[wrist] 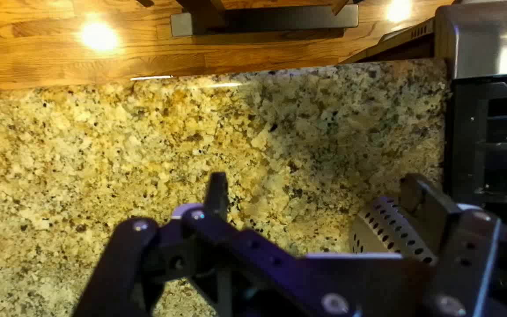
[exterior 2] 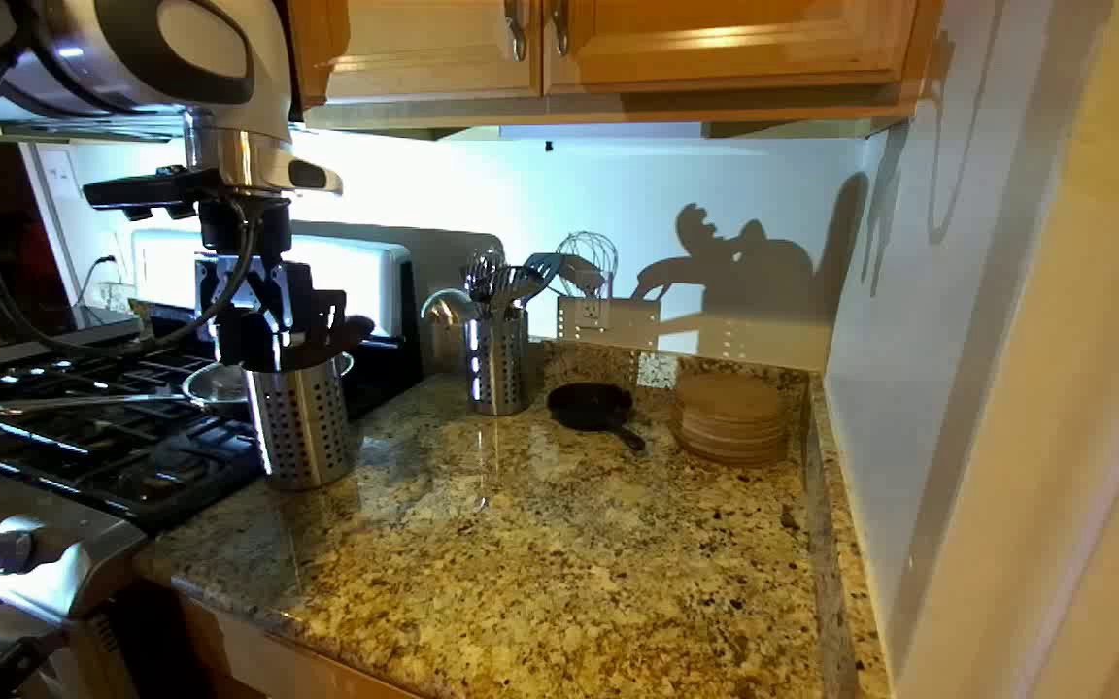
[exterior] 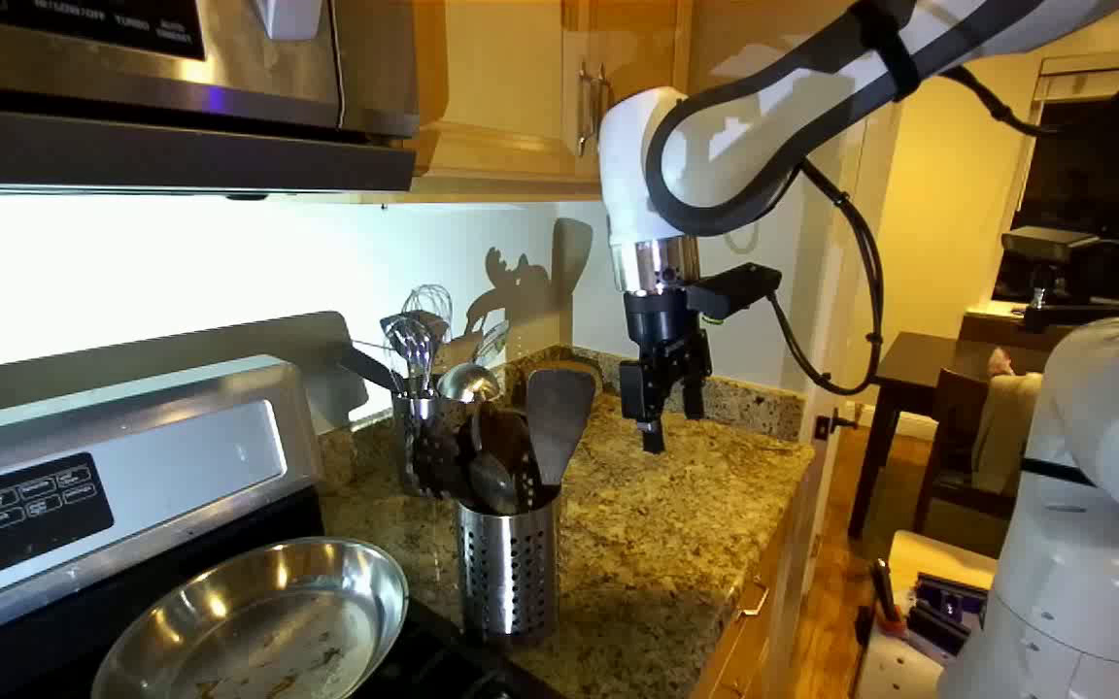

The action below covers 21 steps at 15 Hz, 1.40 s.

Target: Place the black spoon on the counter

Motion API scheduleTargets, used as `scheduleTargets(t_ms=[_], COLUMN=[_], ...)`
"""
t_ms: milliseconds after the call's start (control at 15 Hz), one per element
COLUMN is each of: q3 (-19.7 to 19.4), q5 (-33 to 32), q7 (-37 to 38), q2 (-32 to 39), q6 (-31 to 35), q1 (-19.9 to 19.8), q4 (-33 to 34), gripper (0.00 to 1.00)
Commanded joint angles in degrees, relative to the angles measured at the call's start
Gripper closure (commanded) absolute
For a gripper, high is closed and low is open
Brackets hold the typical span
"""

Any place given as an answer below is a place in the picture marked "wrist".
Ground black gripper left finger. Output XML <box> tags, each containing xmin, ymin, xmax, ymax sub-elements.
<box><xmin>204</xmin><ymin>172</ymin><xmax>229</xmax><ymax>218</ymax></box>

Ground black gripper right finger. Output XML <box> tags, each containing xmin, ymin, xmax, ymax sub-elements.
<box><xmin>400</xmin><ymin>172</ymin><xmax>461</xmax><ymax>253</ymax></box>

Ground perforated steel utensil holder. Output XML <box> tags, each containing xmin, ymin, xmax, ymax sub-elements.
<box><xmin>348</xmin><ymin>197</ymin><xmax>437</xmax><ymax>264</ymax></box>

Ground stainless steel gas stove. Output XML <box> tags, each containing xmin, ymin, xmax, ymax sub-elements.
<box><xmin>435</xmin><ymin>0</ymin><xmax>507</xmax><ymax>222</ymax></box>

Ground wooden lower cabinet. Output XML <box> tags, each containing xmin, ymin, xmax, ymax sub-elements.
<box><xmin>0</xmin><ymin>0</ymin><xmax>452</xmax><ymax>91</ymax></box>

